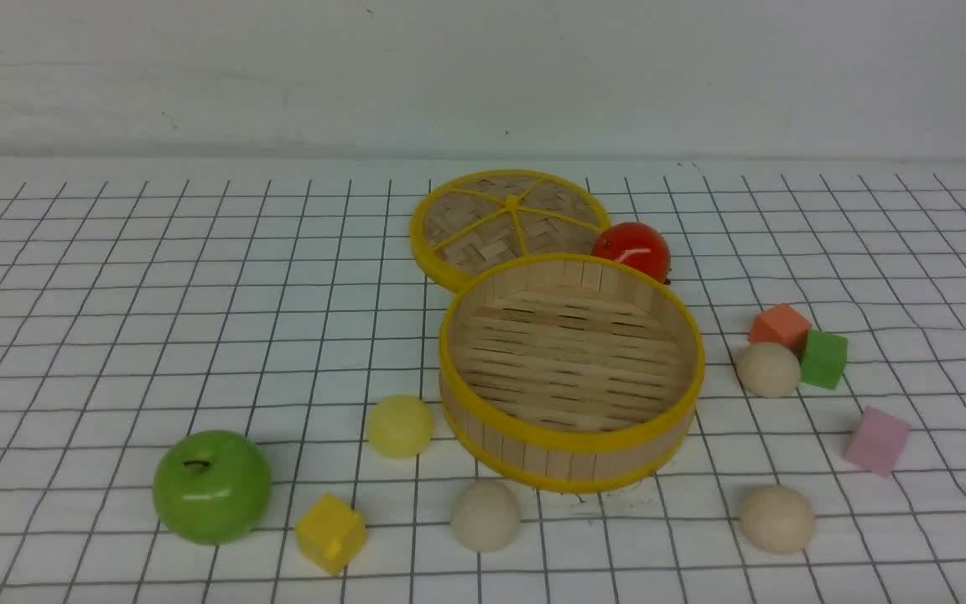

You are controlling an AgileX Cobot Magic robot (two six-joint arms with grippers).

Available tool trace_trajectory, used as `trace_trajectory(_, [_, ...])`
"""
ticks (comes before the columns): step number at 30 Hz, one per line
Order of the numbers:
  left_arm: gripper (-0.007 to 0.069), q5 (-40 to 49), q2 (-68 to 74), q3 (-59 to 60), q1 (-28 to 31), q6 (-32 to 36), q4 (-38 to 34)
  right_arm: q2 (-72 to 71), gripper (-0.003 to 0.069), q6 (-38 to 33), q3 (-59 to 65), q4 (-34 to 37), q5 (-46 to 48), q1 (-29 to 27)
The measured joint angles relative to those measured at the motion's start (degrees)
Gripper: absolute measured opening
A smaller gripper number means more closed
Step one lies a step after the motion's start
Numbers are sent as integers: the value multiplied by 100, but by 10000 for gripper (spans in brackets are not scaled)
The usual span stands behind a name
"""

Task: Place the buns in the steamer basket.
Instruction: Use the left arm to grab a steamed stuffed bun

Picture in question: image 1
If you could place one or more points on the cream bun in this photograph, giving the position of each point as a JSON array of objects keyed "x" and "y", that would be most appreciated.
[
  {"x": 768, "y": 370},
  {"x": 486, "y": 516},
  {"x": 777, "y": 519}
]

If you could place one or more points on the woven bamboo steamer lid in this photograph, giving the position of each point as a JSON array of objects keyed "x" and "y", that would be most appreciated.
[{"x": 478, "y": 221}]

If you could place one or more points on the pink cube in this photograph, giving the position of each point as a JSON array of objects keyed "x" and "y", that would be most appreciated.
[{"x": 877, "y": 443}]

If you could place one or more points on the yellow cube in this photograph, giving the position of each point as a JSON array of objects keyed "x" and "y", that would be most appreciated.
[{"x": 331, "y": 534}]

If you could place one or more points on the orange cube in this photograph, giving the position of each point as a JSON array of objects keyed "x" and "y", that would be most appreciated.
[{"x": 782, "y": 325}]

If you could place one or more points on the green apple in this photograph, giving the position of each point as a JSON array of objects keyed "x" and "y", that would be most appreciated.
[{"x": 212, "y": 487}]

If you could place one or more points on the bamboo steamer tray yellow rim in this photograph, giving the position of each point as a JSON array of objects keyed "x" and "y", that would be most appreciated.
[{"x": 570, "y": 373}]

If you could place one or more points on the white grid tablecloth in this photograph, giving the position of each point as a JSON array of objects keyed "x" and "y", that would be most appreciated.
[{"x": 144, "y": 301}]

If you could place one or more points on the yellow bun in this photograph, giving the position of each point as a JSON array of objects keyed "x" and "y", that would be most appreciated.
[{"x": 400, "y": 426}]

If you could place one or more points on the green cube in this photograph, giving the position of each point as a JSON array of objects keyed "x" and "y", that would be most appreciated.
[{"x": 824, "y": 358}]

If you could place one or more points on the red tomato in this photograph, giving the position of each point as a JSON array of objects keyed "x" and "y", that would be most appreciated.
[{"x": 637, "y": 245}]

